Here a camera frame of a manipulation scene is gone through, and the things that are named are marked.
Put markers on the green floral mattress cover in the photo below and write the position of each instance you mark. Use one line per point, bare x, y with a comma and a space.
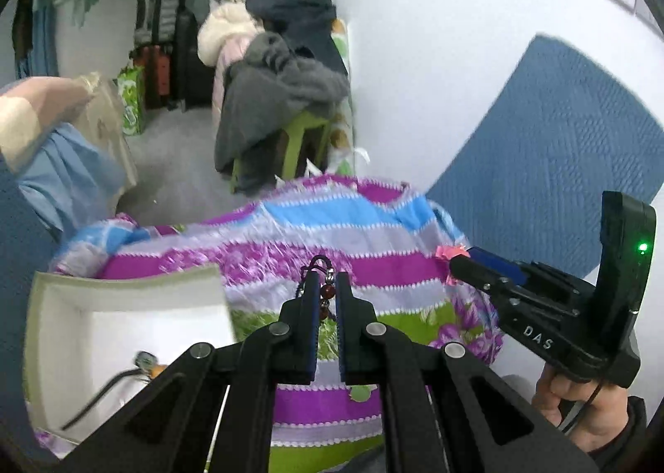
342, 42

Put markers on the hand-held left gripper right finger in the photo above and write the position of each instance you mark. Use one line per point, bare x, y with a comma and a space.
341, 328

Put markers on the pink hair clip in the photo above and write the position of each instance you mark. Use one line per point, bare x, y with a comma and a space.
447, 252

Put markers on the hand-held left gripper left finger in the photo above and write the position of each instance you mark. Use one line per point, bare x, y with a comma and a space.
311, 328

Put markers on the red suitcase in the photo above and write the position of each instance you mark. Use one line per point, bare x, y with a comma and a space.
153, 76

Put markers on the navy jacket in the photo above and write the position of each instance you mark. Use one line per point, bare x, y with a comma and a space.
301, 16

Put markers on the blue quilted chair back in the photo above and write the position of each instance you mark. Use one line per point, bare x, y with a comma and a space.
544, 141
20, 245

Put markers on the green plastic stool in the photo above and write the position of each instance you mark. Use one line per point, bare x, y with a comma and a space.
306, 125

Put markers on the person's right hand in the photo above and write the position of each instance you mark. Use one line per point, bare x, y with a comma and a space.
570, 411

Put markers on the black suitcase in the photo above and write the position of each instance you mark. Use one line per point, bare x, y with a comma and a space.
192, 63

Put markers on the grey suitcase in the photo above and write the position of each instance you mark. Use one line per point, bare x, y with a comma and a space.
158, 11

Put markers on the light blue cloth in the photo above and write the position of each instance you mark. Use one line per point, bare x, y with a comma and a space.
67, 172

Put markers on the striped floral cloth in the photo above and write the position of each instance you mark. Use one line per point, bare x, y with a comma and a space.
321, 221

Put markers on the grey hoodie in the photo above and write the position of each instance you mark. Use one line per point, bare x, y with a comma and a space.
275, 89

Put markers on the orange carrot charm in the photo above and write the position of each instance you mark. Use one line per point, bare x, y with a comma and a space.
156, 372

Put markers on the green cardboard box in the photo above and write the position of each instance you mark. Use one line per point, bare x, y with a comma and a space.
129, 338

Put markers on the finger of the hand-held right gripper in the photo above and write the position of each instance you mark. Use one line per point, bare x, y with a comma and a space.
498, 261
477, 273

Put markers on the green shopping bag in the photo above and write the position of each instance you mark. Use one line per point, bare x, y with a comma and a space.
130, 99

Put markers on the cream fleece blanket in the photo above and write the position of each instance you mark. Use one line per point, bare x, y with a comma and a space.
225, 29

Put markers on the person's right forearm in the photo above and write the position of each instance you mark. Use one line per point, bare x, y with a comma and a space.
622, 442

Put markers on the pink pillow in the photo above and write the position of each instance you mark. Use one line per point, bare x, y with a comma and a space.
36, 110

